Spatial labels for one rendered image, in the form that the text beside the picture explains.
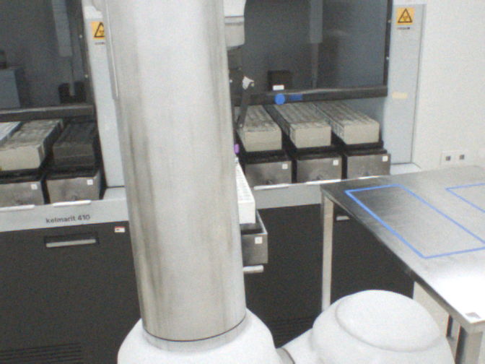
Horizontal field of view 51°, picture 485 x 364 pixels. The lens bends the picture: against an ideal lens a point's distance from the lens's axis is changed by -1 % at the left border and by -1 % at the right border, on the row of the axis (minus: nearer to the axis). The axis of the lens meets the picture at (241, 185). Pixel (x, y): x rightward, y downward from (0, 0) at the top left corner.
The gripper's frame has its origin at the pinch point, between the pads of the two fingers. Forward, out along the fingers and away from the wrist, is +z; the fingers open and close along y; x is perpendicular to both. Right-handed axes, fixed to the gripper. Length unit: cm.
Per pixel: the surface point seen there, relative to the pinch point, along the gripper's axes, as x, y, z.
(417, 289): -81, -90, 97
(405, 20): -45, -58, -21
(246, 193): -0.8, -4.0, 11.4
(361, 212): 5.5, -28.3, 15.4
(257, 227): 7.2, -5.0, 15.8
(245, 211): 5.0, -3.0, 13.1
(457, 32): -156, -138, -6
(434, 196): 0, -48, 15
